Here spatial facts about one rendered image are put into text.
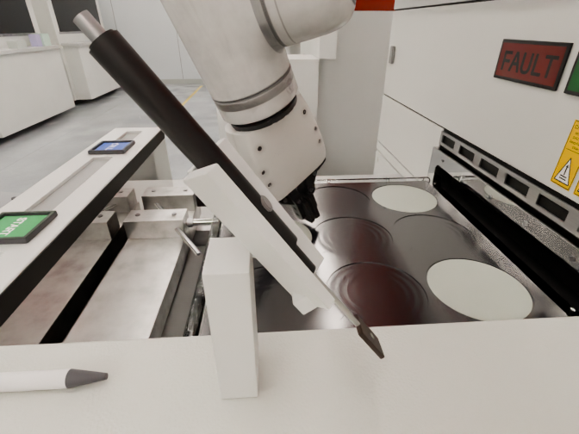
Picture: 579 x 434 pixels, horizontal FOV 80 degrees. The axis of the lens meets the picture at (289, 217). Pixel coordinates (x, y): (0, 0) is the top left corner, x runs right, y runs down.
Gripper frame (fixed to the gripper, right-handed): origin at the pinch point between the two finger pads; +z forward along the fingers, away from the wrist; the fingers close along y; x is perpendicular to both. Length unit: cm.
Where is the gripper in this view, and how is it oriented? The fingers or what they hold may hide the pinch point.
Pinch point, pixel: (304, 206)
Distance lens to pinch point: 46.7
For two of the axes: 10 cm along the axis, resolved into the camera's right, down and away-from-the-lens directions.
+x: 6.5, 3.7, -6.7
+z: 3.2, 6.6, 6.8
